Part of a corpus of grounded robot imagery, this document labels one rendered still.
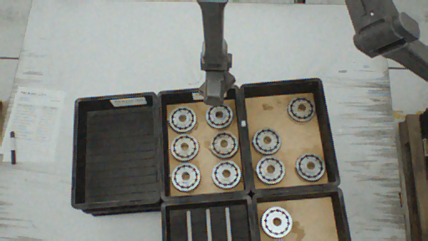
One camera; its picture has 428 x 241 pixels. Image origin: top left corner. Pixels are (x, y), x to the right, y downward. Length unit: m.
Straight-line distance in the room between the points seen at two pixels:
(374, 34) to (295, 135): 0.76
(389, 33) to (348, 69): 1.00
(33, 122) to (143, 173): 0.57
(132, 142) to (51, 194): 0.40
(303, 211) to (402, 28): 0.82
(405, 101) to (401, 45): 1.78
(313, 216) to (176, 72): 0.82
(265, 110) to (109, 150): 0.60
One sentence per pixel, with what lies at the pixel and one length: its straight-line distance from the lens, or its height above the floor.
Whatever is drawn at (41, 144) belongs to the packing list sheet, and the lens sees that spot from 1.86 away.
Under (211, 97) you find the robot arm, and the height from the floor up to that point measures 1.27.
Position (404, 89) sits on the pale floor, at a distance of 2.76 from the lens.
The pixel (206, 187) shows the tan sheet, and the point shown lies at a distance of 1.53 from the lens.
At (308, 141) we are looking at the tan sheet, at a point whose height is 0.83.
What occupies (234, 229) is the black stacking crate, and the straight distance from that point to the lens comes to 1.51.
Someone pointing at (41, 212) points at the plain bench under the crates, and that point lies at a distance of 1.80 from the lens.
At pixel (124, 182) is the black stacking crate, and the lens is 1.58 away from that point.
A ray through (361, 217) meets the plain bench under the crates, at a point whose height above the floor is 0.70.
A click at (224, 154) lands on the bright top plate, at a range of 1.53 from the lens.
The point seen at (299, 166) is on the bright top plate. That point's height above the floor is 0.86.
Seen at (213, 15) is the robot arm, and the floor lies 1.59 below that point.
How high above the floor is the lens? 2.33
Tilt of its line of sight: 70 degrees down
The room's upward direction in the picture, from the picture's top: 6 degrees counter-clockwise
